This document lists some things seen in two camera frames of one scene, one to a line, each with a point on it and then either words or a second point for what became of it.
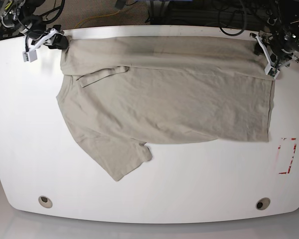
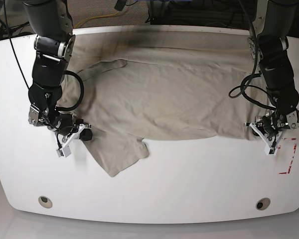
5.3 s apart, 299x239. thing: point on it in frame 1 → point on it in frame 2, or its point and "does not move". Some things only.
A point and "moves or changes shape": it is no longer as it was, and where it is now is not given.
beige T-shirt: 118,94 moves or changes shape
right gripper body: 275,59 → 269,148
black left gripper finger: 60,41 → 86,134
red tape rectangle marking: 289,166 does not move
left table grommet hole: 45,201 does not move
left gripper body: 29,53 → 81,126
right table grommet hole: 262,203 does not move
